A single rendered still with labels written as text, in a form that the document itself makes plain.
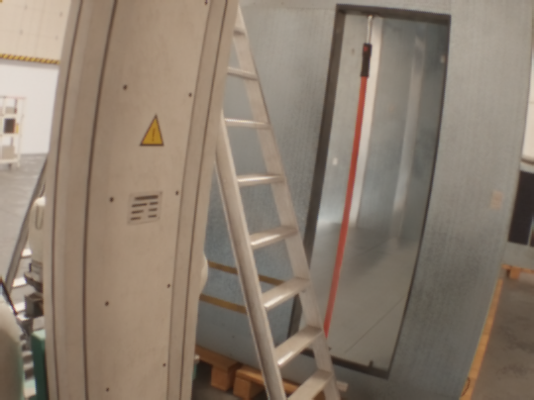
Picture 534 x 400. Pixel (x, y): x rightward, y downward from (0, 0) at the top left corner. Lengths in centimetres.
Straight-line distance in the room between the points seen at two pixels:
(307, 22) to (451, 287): 144
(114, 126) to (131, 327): 34
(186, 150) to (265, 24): 187
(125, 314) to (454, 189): 172
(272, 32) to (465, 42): 99
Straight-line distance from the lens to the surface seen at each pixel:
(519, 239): 680
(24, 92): 1281
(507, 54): 232
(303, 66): 254
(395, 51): 606
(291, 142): 253
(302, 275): 227
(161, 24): 80
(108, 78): 72
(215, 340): 296
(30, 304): 132
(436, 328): 242
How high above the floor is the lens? 151
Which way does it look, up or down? 10 degrees down
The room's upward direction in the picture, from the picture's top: 8 degrees clockwise
